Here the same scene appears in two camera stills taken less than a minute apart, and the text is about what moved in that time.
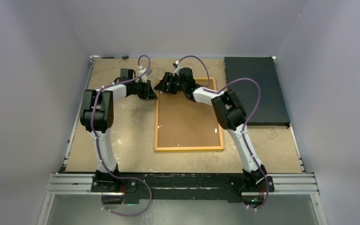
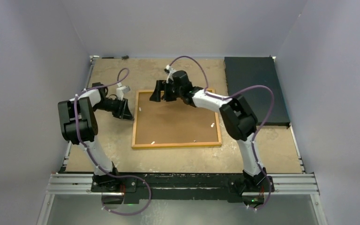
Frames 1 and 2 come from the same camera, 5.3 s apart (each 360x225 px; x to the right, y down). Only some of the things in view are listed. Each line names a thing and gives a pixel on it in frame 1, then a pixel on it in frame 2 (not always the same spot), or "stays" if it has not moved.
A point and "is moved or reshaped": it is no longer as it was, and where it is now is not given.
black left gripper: [148, 93] to [123, 112]
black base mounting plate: [252, 187] stays
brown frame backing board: [183, 123] is moved or reshaped
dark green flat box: [272, 110] stays
